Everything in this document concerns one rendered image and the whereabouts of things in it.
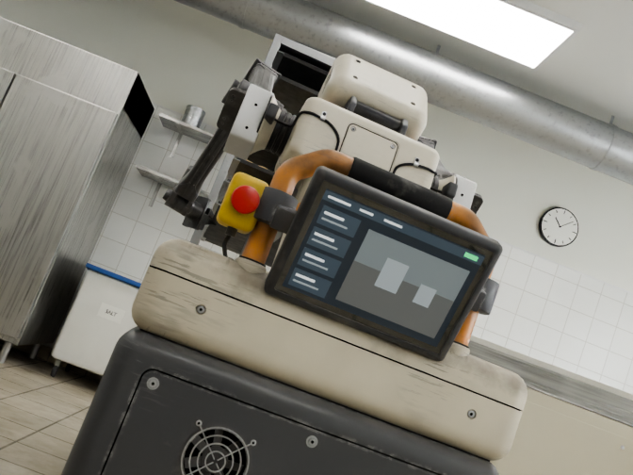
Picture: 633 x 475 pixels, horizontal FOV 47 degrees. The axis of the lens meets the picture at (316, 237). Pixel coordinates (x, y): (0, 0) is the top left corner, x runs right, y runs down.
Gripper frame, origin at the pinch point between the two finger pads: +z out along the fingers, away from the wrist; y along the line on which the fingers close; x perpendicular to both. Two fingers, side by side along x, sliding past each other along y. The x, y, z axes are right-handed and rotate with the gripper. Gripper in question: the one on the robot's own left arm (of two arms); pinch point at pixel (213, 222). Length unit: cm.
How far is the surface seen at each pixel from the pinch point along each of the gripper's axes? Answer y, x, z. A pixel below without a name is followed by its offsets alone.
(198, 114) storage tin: -115, -245, 195
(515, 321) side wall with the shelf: -64, -33, 390
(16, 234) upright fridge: 20, -253, 105
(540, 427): 25, 116, -9
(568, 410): 20, 120, -7
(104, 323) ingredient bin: 52, -215, 168
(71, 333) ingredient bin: 65, -228, 157
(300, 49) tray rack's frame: -80, -22, 29
